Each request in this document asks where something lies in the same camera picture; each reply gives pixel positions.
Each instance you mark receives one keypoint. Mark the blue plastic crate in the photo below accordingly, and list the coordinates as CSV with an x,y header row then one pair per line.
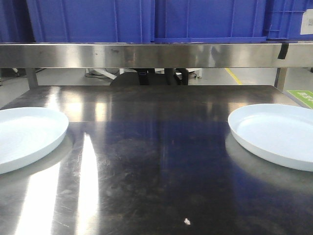
x,y
92,21
283,19
209,21

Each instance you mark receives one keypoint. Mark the blue plastic crate left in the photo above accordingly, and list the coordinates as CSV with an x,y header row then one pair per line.
x,y
92,21

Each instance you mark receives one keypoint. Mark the black tape strip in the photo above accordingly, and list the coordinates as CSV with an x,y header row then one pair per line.
x,y
283,51

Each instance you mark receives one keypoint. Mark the blue plastic crate right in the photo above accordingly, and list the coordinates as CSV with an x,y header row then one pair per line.
x,y
283,19

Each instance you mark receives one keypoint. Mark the stainless steel shelf rail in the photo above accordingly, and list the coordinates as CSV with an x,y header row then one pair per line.
x,y
101,55

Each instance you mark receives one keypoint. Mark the white paper crumb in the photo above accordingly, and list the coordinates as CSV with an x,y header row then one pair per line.
x,y
187,221

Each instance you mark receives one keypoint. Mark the blue plastic crate middle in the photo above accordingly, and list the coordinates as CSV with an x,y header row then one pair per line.
x,y
209,21

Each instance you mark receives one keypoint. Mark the light blue plate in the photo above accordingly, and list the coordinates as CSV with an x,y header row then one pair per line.
x,y
280,134
28,134

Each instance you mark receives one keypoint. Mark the white crate label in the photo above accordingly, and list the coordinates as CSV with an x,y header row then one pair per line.
x,y
307,22

